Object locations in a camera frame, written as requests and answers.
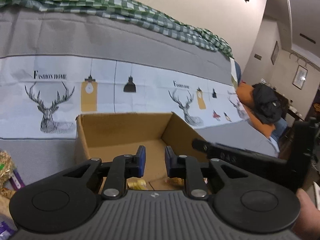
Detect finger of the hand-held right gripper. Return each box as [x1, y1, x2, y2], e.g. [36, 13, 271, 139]
[192, 138, 287, 184]

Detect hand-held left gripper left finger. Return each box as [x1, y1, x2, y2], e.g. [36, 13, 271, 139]
[60, 145, 147, 200]

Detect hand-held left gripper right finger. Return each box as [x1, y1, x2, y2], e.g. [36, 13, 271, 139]
[164, 146, 251, 200]

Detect brown cardboard box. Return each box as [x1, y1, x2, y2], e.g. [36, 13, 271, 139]
[74, 112, 213, 195]

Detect clear peanut bag green label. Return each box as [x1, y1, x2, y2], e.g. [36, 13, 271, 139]
[0, 149, 18, 198]

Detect person's right forearm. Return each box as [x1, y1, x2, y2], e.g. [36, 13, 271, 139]
[291, 188, 320, 240]

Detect small brown snack packet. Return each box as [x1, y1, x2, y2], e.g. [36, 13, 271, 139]
[165, 177, 183, 186]

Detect yellow wrapped candy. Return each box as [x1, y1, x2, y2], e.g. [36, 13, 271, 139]
[127, 179, 147, 189]

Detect dark wooden cabinet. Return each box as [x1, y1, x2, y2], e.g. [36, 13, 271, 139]
[272, 87, 307, 135]

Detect black jacket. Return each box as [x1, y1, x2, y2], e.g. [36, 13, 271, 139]
[252, 84, 283, 125]

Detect orange cushion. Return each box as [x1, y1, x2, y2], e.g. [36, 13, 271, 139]
[236, 82, 277, 138]

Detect deer print sofa cover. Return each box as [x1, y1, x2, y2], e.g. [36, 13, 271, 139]
[0, 9, 280, 188]

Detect blue pillow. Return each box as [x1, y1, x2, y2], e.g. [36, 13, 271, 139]
[234, 61, 243, 84]

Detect ceiling air vent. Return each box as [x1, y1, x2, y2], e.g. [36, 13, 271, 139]
[299, 33, 316, 43]

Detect purple snack packet white end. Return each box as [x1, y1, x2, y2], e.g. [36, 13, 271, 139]
[11, 169, 26, 190]

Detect green checkered blanket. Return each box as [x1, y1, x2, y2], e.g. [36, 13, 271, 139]
[0, 0, 234, 58]

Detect white framed wall picture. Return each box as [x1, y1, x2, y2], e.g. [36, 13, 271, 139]
[292, 65, 308, 90]

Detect small dark wall frame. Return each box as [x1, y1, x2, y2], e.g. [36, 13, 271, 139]
[271, 41, 279, 65]

